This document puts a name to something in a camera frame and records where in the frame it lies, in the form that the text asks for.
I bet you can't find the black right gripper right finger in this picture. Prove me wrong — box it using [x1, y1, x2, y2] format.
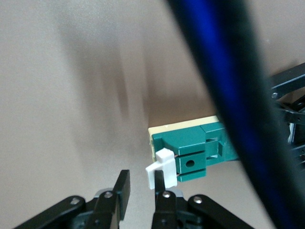
[152, 169, 254, 229]

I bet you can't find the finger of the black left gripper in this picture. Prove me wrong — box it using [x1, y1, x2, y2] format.
[287, 121, 305, 165]
[270, 62, 305, 125]

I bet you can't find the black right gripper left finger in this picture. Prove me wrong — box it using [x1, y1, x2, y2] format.
[14, 169, 131, 229]

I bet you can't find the brown paper table cover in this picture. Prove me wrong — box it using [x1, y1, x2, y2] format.
[0, 0, 305, 229]

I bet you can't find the blue black right wrist cable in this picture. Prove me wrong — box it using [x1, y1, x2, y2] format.
[164, 0, 305, 229]

